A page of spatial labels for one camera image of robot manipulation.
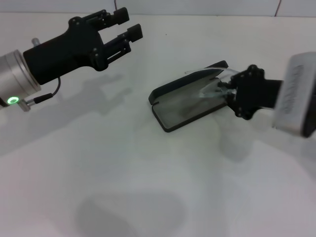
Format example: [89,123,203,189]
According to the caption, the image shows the clear white rimless glasses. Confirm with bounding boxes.
[184,65,240,99]

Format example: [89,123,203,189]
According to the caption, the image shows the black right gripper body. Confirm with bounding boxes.
[232,65,284,120]

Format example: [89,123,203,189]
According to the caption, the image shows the thin black left gripper cable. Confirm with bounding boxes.
[33,76,61,104]

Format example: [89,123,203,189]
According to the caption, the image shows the black glasses case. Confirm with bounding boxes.
[148,60,229,134]

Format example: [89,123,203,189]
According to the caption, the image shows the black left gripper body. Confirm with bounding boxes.
[23,16,109,86]

